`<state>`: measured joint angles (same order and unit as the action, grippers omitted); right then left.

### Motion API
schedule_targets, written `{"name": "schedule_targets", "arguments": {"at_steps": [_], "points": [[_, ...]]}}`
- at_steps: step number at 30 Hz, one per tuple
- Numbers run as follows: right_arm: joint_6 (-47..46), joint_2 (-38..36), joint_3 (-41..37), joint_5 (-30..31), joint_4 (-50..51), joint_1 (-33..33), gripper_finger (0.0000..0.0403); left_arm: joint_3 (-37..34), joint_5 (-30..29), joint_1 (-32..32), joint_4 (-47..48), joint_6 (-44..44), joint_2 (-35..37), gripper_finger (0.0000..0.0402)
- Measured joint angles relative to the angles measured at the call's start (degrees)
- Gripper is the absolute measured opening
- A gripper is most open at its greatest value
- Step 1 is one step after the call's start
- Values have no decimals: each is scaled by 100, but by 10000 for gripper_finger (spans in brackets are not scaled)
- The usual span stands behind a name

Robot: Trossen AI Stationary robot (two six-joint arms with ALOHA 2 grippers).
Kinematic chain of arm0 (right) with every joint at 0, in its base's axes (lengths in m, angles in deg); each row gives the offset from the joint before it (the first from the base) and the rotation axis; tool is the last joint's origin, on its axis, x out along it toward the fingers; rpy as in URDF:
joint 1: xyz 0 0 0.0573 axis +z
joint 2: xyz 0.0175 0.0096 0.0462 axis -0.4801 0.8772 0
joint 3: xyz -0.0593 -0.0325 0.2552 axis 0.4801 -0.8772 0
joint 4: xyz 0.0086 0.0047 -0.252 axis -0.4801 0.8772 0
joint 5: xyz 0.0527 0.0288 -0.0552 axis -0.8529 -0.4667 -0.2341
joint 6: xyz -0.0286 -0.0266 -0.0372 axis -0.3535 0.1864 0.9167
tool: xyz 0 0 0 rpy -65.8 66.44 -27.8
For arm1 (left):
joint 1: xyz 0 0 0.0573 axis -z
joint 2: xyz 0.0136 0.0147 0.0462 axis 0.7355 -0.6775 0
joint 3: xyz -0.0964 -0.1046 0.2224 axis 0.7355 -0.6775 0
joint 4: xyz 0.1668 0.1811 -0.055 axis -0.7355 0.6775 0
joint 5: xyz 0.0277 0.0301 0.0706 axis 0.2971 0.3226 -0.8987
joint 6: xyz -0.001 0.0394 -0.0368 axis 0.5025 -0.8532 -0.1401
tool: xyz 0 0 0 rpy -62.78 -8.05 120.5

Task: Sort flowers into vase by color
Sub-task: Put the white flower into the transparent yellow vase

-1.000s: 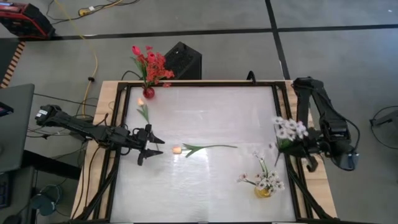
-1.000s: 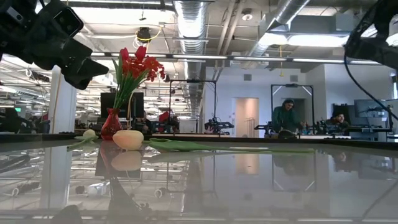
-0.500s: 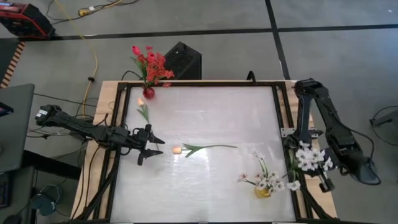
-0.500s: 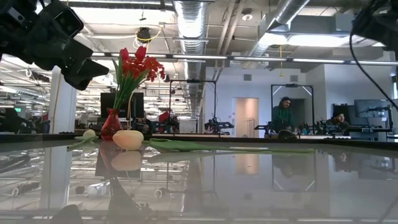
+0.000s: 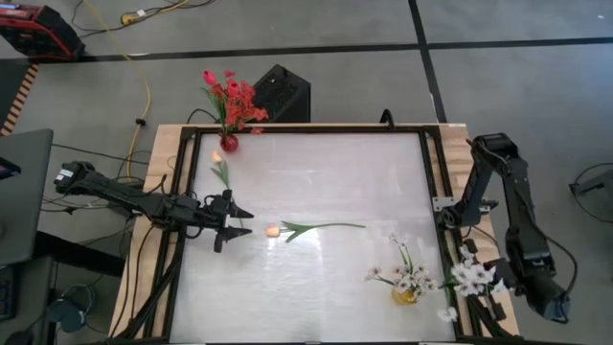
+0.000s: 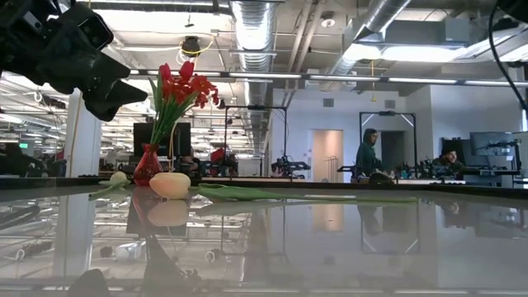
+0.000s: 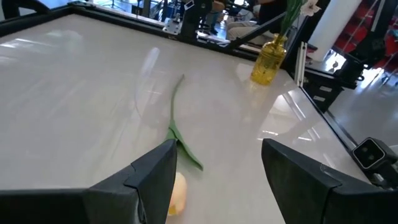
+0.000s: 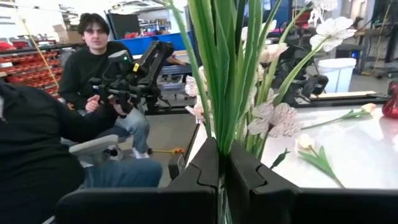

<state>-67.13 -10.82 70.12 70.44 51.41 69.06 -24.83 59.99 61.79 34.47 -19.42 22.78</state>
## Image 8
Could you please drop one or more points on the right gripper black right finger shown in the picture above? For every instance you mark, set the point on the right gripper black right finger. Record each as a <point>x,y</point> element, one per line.
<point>280,205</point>

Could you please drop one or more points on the white trash bin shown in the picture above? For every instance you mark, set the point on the white trash bin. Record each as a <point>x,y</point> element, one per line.
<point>337,76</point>

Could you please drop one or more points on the white artificial flower bunch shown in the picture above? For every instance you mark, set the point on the white artificial flower bunch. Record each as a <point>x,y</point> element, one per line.
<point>273,123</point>
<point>230,77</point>

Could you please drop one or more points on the black computer case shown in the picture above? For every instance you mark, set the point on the black computer case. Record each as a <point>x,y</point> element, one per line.
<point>345,49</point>

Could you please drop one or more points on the cream artificial tulip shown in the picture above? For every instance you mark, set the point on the cream artificial tulip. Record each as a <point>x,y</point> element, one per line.
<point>368,107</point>
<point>306,141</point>

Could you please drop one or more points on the red glass vase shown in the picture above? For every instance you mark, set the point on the red glass vase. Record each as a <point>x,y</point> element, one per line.
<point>392,102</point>

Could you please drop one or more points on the person's hand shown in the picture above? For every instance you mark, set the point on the person's hand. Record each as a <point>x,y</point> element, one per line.
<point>119,109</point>
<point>93,103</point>

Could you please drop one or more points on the red bin storage rack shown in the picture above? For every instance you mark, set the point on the red bin storage rack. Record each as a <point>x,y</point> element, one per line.
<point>28,68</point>

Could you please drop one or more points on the black control box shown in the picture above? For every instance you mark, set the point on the black control box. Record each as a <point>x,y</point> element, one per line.
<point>176,166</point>

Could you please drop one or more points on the blue plastic bin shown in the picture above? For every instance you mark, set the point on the blue plastic bin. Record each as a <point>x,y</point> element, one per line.
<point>146,43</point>

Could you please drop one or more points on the person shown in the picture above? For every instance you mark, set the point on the person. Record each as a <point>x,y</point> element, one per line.
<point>81,71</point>
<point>31,149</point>

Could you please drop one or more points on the brown cardboard box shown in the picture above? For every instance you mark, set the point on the brown cardboard box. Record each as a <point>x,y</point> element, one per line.
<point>70,36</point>

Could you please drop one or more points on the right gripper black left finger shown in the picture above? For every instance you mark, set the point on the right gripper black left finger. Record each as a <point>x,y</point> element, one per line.
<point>140,205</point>

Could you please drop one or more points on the black computer monitor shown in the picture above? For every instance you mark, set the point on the black computer monitor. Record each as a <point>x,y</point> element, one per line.
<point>124,25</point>

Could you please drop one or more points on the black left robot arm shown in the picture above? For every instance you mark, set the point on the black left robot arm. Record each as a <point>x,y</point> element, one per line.
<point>298,74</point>

